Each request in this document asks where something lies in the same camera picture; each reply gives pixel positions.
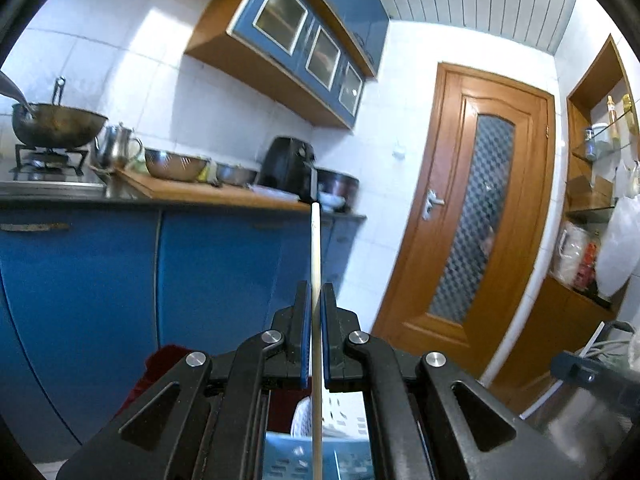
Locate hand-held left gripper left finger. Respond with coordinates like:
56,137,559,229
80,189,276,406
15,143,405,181
55,280,313,480

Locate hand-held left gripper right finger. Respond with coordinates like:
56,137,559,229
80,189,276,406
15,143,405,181
320,282,591,480

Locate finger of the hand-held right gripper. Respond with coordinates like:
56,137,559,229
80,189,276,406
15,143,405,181
550,351,608,397

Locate wooden chopstick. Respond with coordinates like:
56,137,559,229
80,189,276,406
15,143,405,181
309,202,323,480

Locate light blue utensil holder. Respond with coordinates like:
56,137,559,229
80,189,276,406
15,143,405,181
262,432,375,480

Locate wooden shelf unit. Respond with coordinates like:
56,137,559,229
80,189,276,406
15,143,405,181
492,34,640,416

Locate white plastic basket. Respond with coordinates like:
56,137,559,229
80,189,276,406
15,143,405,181
291,389,369,441

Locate red container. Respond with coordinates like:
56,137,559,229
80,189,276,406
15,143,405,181
575,242,601,291

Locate wooden door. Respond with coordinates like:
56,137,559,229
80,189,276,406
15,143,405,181
372,62,557,391

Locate white plastic bag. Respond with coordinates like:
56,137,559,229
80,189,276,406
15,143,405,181
595,195,640,301

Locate red floral blanket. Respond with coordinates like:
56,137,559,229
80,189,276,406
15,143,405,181
115,344,313,441

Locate white plate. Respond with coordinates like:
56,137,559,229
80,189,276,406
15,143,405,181
248,184,301,198

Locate black rice cooker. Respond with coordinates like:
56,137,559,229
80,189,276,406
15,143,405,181
315,167,361,211

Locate cardboard box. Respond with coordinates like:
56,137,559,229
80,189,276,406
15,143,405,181
567,175,613,211

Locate black air fryer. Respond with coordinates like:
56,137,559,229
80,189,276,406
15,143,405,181
257,136,317,201

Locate steel basin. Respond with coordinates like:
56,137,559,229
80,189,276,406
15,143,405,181
215,161,258,186

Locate wooden cutting board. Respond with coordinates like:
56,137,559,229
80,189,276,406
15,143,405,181
116,167,312,212

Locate steel colander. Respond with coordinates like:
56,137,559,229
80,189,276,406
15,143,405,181
143,147,211,181

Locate white jar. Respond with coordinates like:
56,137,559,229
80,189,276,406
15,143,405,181
584,122,613,161

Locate blue base cabinets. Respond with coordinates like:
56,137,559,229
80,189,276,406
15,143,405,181
0,205,366,466

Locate black kitchen countertop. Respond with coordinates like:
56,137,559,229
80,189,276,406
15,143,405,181
0,192,367,222

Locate tan bottle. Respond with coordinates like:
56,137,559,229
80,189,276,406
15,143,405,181
606,95,621,148

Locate yellow bottle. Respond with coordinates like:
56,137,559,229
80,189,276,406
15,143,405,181
621,94,639,136

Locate steel kettle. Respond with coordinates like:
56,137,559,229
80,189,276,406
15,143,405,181
92,122,143,171

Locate gas stove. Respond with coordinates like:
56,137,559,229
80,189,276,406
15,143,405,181
0,144,108,196

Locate black wok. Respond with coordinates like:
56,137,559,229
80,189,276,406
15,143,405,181
11,76,109,150

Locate white cables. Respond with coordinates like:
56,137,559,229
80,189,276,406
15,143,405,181
520,322,636,418

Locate metal door handle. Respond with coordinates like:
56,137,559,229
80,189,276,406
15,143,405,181
421,187,446,221

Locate blue wall cabinet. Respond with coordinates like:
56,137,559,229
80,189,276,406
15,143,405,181
184,0,391,131

